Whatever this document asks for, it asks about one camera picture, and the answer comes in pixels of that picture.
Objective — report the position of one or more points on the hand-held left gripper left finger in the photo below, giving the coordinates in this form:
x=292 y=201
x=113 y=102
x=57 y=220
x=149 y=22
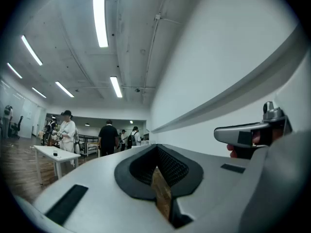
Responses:
x=104 y=190

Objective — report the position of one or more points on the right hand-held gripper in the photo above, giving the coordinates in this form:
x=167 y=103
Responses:
x=277 y=120

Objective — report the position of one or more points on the black backpack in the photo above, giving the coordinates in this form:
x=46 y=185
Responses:
x=131 y=139

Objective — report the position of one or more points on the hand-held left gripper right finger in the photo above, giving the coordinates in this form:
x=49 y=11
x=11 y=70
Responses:
x=209 y=178

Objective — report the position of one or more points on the small black device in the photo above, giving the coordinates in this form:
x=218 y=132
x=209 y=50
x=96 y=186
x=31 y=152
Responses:
x=55 y=152

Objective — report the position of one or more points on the white table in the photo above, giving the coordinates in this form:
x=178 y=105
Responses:
x=56 y=154

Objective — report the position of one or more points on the black office chair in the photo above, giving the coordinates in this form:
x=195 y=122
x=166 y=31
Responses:
x=17 y=126

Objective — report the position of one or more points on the ceiling light strips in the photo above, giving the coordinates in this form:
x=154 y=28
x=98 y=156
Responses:
x=100 y=16

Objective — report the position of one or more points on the grey wall ledge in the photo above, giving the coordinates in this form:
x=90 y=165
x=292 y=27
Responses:
x=267 y=68

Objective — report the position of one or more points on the person's right hand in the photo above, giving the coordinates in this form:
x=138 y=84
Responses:
x=232 y=151

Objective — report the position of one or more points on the grey fisheye camera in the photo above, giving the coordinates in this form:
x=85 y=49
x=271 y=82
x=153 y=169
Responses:
x=268 y=107

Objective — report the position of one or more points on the white ceiling conduit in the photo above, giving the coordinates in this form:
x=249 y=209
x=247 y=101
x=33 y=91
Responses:
x=151 y=47

